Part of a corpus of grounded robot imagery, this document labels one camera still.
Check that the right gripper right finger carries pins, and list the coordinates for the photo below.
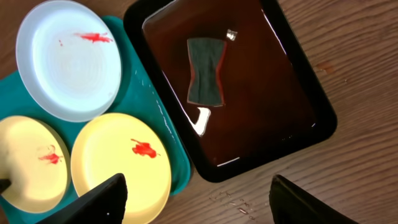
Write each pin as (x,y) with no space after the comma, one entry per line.
(292,205)

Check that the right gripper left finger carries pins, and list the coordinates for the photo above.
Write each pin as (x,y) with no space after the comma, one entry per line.
(106,203)

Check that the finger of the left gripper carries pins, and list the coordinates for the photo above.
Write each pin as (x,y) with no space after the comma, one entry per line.
(4,184)

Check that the yellow plate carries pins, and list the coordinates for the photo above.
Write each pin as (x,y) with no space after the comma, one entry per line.
(119,143)
(36,161)

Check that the light blue plate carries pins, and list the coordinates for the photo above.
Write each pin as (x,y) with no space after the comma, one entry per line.
(68,60)

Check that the pink green sponge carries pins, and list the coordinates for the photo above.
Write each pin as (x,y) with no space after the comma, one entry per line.
(206,56)

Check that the black red lacquer tray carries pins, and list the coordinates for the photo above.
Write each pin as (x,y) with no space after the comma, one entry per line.
(274,104)

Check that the teal plastic serving tray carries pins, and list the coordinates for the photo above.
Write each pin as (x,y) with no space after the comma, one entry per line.
(137,97)

